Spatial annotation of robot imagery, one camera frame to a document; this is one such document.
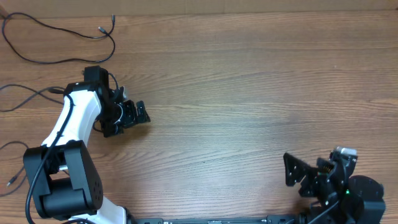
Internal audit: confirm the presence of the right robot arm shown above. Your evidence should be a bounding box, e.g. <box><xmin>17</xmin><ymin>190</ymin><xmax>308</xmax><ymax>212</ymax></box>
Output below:
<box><xmin>283</xmin><ymin>147</ymin><xmax>386</xmax><ymax>224</ymax></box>

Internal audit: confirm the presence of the black usb cable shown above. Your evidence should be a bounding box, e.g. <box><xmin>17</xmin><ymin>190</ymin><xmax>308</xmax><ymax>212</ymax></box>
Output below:
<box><xmin>0</xmin><ymin>83</ymin><xmax>66</xmax><ymax>113</ymax></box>
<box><xmin>1</xmin><ymin>11</ymin><xmax>117</xmax><ymax>65</ymax></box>
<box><xmin>0</xmin><ymin>140</ymin><xmax>30</xmax><ymax>197</ymax></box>

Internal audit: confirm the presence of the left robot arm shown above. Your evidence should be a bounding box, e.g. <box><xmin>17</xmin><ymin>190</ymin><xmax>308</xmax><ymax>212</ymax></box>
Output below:
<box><xmin>23</xmin><ymin>66</ymin><xmax>150</xmax><ymax>223</ymax></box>

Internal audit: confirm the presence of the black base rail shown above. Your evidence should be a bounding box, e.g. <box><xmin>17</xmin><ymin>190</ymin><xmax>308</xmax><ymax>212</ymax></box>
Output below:
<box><xmin>77</xmin><ymin>213</ymin><xmax>354</xmax><ymax>224</ymax></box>

